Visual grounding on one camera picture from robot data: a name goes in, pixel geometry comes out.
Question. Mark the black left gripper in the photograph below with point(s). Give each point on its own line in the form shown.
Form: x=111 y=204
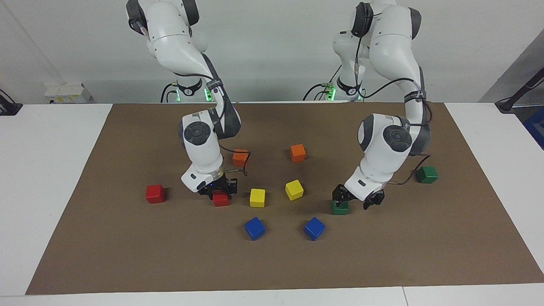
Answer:
x=342 y=192

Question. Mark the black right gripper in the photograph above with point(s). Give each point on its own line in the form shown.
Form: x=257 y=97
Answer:
x=221 y=183

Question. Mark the red wooden cube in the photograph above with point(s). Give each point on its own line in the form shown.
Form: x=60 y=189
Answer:
x=155 y=194
x=220 y=199

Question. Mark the green wooden cube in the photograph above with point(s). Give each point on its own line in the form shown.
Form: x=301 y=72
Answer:
x=341 y=209
x=427 y=174

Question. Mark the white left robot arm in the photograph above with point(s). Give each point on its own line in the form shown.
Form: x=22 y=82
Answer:
x=391 y=42

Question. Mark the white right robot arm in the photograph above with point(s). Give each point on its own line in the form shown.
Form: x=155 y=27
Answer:
x=170 y=38

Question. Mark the yellow wooden cube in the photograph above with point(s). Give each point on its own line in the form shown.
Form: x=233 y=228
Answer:
x=294 y=189
x=257 y=197

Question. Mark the orange wooden cube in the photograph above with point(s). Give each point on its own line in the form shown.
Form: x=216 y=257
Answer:
x=239 y=158
x=298 y=152

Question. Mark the blue wooden cube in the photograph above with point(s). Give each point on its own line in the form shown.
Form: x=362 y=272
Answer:
x=314 y=228
x=254 y=228

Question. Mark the brown paper table mat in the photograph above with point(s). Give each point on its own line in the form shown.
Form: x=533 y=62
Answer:
x=170 y=255

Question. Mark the white power strip box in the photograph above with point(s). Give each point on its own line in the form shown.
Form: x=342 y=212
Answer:
x=68 y=91

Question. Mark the black stand with pole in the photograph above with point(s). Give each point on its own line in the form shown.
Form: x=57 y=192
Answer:
x=508 y=104

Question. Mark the blue crate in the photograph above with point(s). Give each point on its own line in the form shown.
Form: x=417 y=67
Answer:
x=536 y=127

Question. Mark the black clamp mount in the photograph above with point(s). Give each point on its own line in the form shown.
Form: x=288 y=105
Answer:
x=10 y=108

